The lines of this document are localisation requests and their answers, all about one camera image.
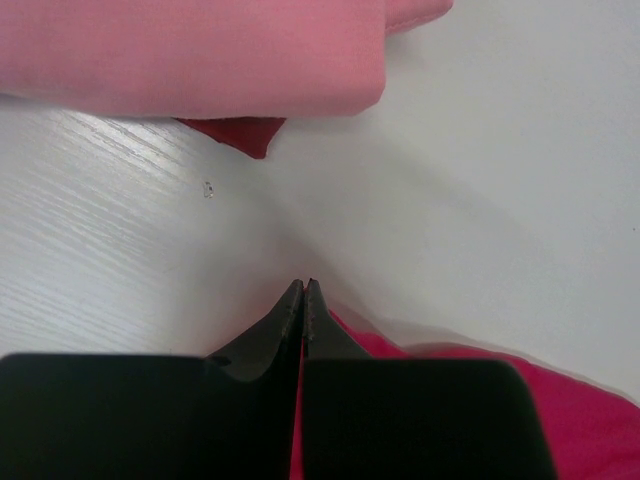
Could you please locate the dark red t shirt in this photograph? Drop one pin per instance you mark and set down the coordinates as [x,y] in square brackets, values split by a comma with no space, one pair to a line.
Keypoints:
[248,135]

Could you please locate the crimson t shirt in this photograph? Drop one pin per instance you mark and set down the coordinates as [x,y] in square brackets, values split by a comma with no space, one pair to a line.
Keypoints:
[592,433]

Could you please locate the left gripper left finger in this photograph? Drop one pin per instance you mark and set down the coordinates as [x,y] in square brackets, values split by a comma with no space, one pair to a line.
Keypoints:
[253,390]

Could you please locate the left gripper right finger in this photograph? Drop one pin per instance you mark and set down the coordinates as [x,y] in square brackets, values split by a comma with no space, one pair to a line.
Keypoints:
[329,401]

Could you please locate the pink t shirt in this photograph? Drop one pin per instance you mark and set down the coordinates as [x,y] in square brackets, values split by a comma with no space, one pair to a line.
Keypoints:
[204,59]

